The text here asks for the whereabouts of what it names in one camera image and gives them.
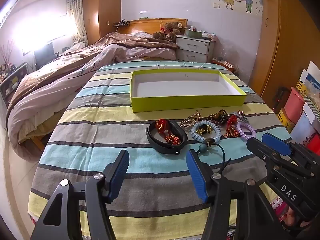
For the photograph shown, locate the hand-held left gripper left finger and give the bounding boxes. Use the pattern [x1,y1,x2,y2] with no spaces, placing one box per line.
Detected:
[30,149,130,240]

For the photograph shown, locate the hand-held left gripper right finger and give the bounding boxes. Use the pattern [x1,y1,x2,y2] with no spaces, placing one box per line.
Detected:
[186,149,285,240]

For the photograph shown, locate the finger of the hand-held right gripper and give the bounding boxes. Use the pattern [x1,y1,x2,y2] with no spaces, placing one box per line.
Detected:
[262,132,300,157]
[246,137,280,170]

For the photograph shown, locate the purple spiral hair tie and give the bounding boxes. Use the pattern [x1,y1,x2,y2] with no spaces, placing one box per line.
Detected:
[236,121,256,139]

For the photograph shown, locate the black hair tie teal ball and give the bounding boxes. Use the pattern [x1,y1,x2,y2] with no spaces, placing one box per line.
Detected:
[199,137,233,174]

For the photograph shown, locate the grey hair ties with charm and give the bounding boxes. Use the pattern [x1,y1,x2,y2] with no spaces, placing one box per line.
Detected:
[230,110,249,123]

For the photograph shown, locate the light blue spiral hair tie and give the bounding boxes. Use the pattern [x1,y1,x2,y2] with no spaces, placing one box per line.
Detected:
[190,120,222,143]

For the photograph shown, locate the black smart band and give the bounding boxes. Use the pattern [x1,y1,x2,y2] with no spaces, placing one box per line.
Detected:
[146,120,188,155]

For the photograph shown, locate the gold hair clip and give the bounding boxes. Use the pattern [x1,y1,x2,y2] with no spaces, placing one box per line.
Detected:
[180,110,202,128]

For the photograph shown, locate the red knotted cord bracelet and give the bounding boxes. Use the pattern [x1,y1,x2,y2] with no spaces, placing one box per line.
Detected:
[223,116,240,138]
[155,119,182,145]

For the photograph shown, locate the yellow-green cardboard box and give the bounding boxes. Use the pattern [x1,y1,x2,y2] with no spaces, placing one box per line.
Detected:
[130,69,247,113]

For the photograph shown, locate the person's right hand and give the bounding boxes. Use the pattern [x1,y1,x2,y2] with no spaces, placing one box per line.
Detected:
[281,202,304,230]

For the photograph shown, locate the yellow printed carton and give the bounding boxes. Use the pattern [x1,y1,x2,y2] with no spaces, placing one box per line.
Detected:
[277,107,295,133]

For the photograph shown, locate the pink plastic bucket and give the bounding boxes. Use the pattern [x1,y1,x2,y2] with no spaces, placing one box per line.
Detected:
[284,87,306,123]

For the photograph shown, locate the dark red-black object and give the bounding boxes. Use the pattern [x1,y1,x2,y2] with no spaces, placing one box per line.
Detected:
[275,87,290,113]

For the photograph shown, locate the striped bedsheet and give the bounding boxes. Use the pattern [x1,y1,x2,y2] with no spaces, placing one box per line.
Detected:
[27,61,293,240]

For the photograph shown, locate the pile of papers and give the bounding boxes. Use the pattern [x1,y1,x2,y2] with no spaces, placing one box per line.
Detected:
[295,61,320,130]

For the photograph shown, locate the pile of books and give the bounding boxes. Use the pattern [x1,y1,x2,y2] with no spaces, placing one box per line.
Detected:
[212,57,235,73]

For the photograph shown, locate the wide wooden wardrobe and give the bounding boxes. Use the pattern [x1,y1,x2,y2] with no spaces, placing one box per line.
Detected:
[249,0,320,110]

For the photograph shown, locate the pink and brown quilt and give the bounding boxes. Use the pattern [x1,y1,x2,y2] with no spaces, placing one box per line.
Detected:
[6,32,180,155]

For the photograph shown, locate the white nightstand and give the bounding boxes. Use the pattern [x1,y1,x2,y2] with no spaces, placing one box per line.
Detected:
[176,35,215,63]

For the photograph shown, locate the green storage box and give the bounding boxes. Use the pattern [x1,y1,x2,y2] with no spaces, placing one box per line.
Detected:
[185,29,203,38]

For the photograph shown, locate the cluttered shelf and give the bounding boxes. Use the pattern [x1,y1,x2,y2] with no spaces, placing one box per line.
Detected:
[0,62,28,100]

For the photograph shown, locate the brown teddy bear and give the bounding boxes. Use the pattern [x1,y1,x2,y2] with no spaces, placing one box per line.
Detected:
[152,21,184,43]

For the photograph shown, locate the wooden headboard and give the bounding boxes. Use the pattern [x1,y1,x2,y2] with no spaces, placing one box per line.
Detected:
[117,19,188,34]

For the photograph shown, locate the floral curtain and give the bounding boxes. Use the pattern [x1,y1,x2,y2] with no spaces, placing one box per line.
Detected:
[66,0,88,47]

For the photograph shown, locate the narrow wooden wardrobe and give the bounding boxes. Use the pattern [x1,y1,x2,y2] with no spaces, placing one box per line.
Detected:
[82,0,122,45]

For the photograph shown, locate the brown bead bracelet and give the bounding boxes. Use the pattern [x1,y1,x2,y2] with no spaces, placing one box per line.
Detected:
[207,109,229,125]

